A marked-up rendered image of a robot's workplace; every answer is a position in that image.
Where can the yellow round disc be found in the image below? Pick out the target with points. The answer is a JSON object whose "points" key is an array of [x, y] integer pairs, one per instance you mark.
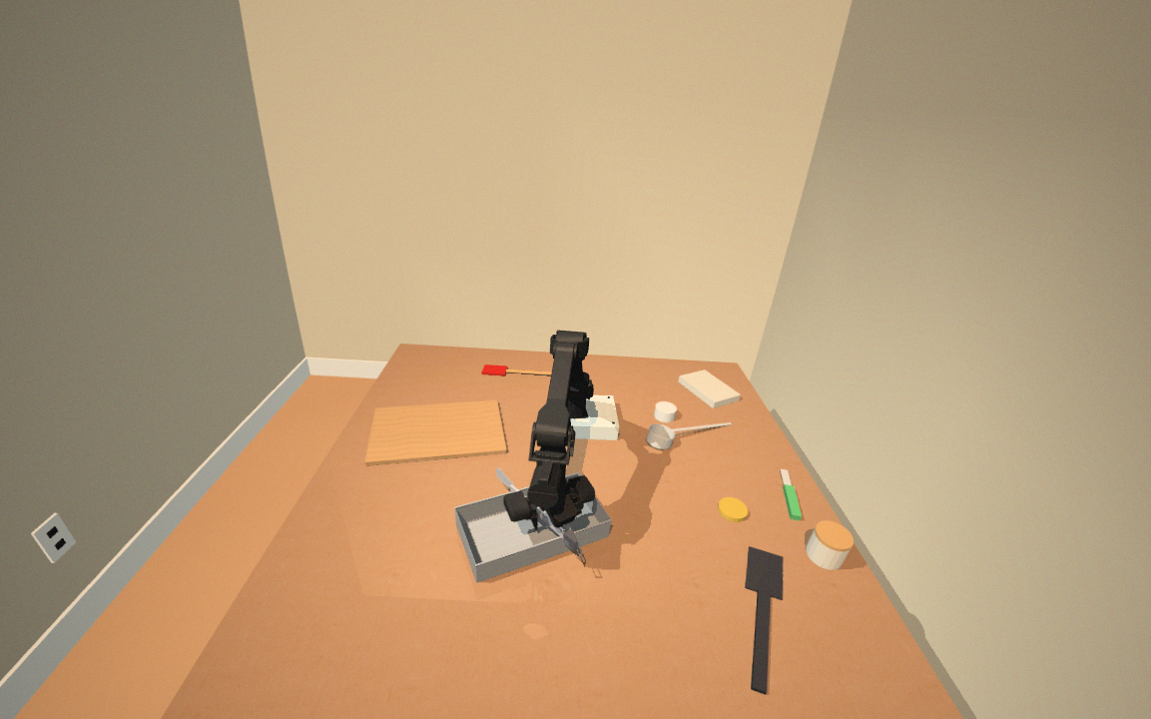
{"points": [[733, 509]]}

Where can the white saucepan with long handle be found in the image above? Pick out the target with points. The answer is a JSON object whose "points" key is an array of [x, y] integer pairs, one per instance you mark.
{"points": [[661, 436]]}

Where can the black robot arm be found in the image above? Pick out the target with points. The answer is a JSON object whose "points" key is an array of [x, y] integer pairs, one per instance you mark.
{"points": [[568, 390]]}

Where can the dark grey flat spatula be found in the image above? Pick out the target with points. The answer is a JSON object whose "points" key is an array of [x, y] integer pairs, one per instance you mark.
{"points": [[764, 575]]}

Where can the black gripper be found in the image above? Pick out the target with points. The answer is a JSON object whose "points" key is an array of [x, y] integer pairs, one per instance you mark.
{"points": [[519, 507]]}

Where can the grey cylinder with orange lid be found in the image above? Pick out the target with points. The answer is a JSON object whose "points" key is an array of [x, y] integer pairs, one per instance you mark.
{"points": [[829, 545]]}

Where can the white short cylinder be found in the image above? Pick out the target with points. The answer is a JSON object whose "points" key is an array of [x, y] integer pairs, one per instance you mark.
{"points": [[665, 412]]}

